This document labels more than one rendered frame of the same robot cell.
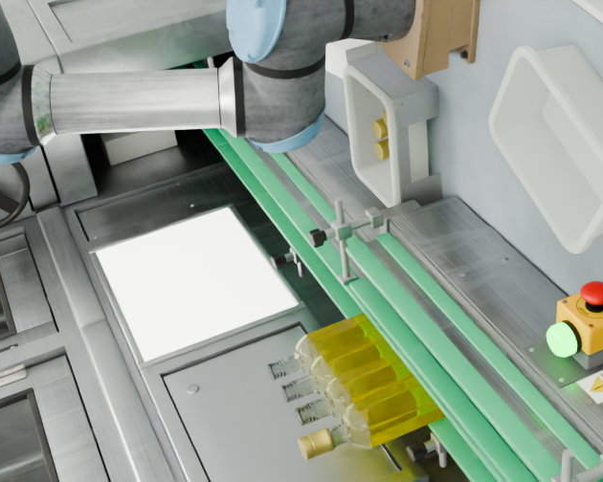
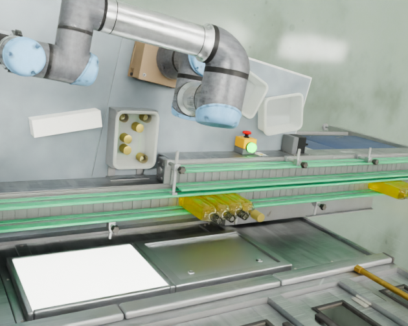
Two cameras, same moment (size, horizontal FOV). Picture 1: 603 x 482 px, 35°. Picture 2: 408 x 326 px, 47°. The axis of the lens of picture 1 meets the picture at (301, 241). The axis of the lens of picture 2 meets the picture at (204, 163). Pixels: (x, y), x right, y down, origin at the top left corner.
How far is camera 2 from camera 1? 2.28 m
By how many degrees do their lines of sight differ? 93
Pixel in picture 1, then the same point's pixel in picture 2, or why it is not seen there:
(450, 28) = not seen: hidden behind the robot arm
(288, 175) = (72, 197)
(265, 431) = (219, 255)
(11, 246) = not seen: outside the picture
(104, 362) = (165, 300)
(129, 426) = (217, 290)
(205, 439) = (225, 269)
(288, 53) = not seen: hidden behind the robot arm
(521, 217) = (197, 137)
